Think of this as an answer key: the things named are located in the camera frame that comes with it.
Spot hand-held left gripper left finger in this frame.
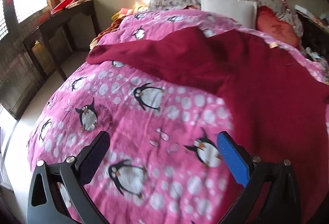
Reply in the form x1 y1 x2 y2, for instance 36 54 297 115
27 131 111 224

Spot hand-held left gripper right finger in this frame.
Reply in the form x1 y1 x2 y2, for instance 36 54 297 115
216 131 301 224

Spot dark red fleece garment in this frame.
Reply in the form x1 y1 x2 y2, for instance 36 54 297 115
86 26 329 224

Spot yellow and orange clothes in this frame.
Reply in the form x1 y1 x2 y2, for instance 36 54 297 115
90 8 134 47

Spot pink penguin print blanket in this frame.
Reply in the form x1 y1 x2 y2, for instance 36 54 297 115
26 7 329 224

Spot dark wooden lattice cabinet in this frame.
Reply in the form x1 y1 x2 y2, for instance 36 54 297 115
0 5 75 120

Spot red heart-shaped cushion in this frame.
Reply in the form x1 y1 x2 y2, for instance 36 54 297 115
256 5 301 48

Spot dark wooden table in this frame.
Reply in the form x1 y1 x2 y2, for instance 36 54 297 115
23 0 101 80

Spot dark carved wooden cabinet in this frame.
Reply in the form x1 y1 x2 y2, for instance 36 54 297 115
295 12 329 60

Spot white pillow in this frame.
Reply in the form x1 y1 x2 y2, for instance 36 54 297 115
199 0 258 29

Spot red box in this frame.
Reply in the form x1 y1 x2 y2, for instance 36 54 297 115
51 0 78 15

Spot beige papers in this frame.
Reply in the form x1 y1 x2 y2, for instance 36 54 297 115
68 0 90 8

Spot red shiny gift wrap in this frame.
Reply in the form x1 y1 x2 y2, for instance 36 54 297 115
278 0 292 12

